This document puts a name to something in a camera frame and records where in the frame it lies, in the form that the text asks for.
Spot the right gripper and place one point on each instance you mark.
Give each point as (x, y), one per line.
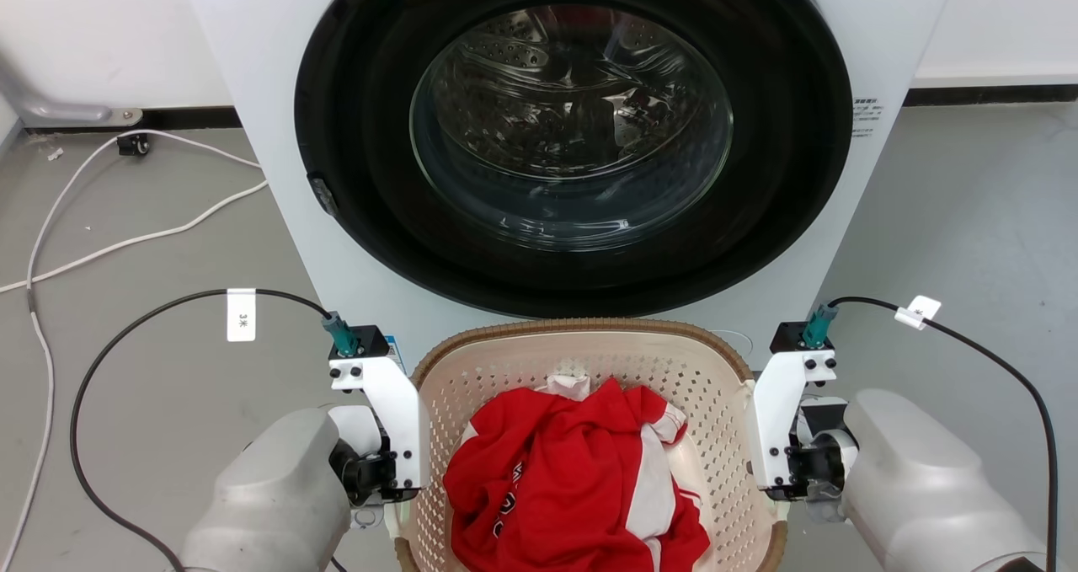
(817, 462)

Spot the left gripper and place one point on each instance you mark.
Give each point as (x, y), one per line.
(366, 471)

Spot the beige perforated laundry basket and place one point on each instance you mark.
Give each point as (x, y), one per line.
(716, 387)

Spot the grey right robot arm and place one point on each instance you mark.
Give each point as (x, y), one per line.
(918, 479)

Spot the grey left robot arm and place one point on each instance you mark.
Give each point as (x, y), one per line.
(278, 496)

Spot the blue energy label sticker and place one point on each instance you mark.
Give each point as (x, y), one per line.
(397, 355)

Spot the red and white garment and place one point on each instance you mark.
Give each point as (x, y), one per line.
(573, 479)

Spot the white crumpled cloth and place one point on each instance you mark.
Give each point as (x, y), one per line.
(566, 384)

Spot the white front-load washing machine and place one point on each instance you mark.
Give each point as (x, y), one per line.
(278, 134)

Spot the white text sticker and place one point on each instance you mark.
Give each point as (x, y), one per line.
(867, 117)

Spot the black round washer door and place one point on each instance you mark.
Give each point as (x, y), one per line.
(362, 117)

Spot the small black floor clip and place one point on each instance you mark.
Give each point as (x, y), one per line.
(133, 144)

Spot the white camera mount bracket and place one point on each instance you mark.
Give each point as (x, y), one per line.
(396, 412)
(771, 420)

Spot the black wrist camera teal plug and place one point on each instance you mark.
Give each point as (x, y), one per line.
(800, 334)
(358, 339)

